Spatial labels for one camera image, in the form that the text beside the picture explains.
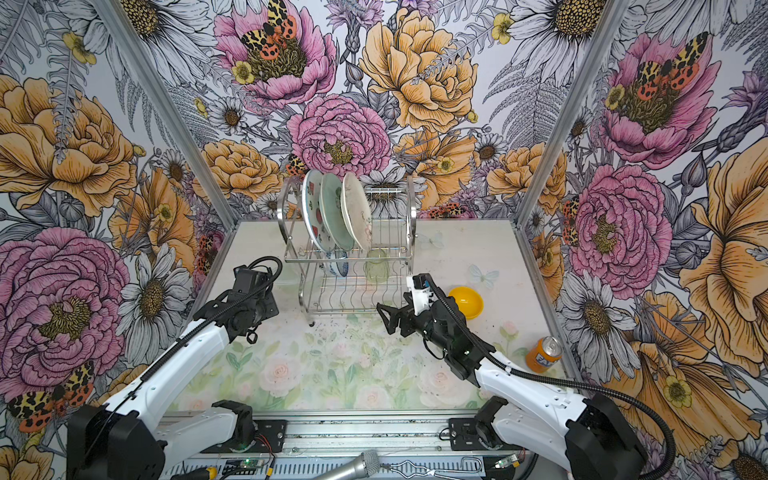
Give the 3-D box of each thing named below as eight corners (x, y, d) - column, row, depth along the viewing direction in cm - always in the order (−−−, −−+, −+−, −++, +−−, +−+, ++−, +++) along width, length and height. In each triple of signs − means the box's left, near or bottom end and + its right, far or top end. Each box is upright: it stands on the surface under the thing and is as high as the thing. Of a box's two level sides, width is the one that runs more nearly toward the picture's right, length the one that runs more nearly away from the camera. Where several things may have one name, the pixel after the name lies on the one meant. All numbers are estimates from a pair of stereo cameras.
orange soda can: (523, 371, 87) (538, 354, 78) (527, 350, 91) (543, 332, 82) (542, 380, 86) (561, 364, 76) (546, 358, 89) (564, 341, 80)
